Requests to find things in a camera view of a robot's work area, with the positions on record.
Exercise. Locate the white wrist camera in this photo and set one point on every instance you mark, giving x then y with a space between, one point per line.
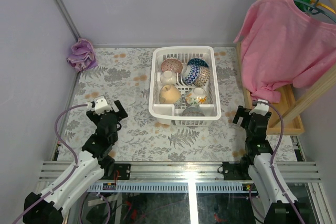
99 105
260 107

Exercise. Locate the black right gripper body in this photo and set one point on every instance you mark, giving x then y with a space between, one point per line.
248 135

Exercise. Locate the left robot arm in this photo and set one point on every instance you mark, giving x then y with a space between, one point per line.
91 164

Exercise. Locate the pink t-shirt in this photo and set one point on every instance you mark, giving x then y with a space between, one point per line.
281 45

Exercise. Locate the yellow rimmed bottom bowl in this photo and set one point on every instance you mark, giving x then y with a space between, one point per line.
169 94

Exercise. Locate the purple folded cloth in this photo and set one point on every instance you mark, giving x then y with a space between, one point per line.
83 56

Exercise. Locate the white plastic dish rack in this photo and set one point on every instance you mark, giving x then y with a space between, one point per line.
167 113

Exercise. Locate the orange flower pattern bowl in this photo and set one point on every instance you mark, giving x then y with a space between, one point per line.
196 97

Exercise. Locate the brown checker pattern bowl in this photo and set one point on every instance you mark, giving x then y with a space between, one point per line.
203 76

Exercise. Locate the blue triangle pattern bowl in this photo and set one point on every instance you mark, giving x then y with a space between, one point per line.
197 62

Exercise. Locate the green clothes hanger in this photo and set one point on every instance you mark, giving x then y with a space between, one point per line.
313 7

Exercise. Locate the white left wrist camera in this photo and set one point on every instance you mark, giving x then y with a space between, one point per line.
99 105

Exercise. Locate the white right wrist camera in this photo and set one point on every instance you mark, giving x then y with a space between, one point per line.
260 107

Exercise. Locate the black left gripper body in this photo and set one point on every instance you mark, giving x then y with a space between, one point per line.
111 114

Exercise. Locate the red eye pattern bowl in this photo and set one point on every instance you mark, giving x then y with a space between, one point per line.
171 64

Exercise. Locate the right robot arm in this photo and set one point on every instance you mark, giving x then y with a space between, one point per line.
279 203

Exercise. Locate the aluminium mounting rail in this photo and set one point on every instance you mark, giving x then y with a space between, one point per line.
293 172

